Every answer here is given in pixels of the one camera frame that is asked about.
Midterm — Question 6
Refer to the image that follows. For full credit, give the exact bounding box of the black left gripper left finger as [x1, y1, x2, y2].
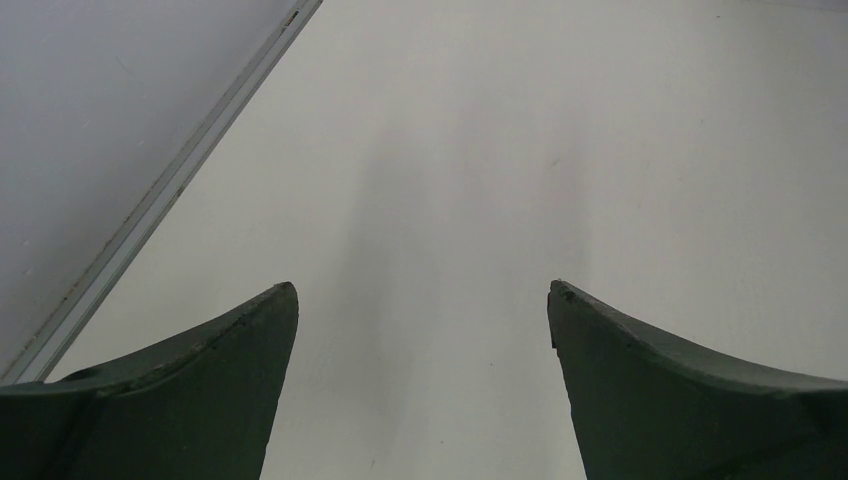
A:
[1, 282, 299, 479]

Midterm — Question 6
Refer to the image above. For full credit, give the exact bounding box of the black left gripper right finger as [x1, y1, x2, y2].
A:
[547, 280, 847, 479]

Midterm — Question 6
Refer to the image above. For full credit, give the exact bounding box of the aluminium frame profile left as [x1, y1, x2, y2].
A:
[1, 1, 318, 385]

